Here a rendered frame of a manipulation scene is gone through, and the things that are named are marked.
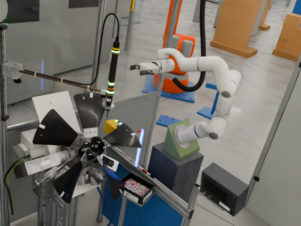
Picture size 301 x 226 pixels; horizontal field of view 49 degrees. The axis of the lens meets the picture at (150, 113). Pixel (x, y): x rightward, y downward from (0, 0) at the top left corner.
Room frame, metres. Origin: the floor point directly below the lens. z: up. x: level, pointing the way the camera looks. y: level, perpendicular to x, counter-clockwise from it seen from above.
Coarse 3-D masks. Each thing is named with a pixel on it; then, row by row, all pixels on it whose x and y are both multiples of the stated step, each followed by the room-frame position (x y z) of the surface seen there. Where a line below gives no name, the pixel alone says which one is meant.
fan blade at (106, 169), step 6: (108, 168) 1.71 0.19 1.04; (108, 174) 1.63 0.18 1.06; (114, 174) 1.72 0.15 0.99; (108, 180) 1.59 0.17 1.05; (114, 180) 1.65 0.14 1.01; (120, 180) 1.73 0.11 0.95; (114, 186) 1.61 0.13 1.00; (120, 186) 1.67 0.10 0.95; (114, 192) 1.57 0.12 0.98; (120, 192) 1.62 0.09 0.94; (114, 198) 1.54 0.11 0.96
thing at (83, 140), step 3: (78, 138) 1.66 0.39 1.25; (81, 138) 1.67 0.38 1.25; (84, 138) 1.68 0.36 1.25; (75, 141) 1.66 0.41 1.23; (78, 141) 1.67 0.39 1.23; (81, 141) 1.67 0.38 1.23; (84, 141) 1.68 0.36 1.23; (72, 144) 1.65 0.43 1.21; (75, 144) 1.66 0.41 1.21; (78, 144) 1.67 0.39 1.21; (81, 144) 1.67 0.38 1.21; (75, 147) 1.66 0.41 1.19; (78, 147) 1.67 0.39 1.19
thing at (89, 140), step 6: (90, 138) 1.68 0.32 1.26; (96, 138) 1.70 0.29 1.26; (84, 144) 1.67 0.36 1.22; (90, 144) 1.65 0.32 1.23; (102, 144) 1.70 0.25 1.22; (78, 150) 1.68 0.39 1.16; (84, 150) 1.65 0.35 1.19; (90, 150) 1.62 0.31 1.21; (96, 150) 1.65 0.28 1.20; (102, 150) 1.67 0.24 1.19; (90, 156) 1.65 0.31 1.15
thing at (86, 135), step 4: (88, 128) 1.78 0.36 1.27; (92, 128) 1.78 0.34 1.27; (96, 128) 1.77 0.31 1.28; (84, 132) 1.76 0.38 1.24; (88, 132) 1.76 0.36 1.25; (92, 132) 1.76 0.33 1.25; (96, 132) 1.76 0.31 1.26; (84, 136) 1.75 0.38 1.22; (88, 136) 1.74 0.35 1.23; (92, 136) 1.74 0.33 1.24
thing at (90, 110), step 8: (80, 96) 1.89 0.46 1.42; (88, 96) 1.90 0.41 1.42; (96, 96) 1.91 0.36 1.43; (80, 104) 1.86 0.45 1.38; (88, 104) 1.87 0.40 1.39; (96, 104) 1.87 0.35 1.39; (80, 112) 1.83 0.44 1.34; (88, 112) 1.83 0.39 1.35; (96, 112) 1.84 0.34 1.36; (88, 120) 1.80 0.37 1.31; (96, 120) 1.80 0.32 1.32
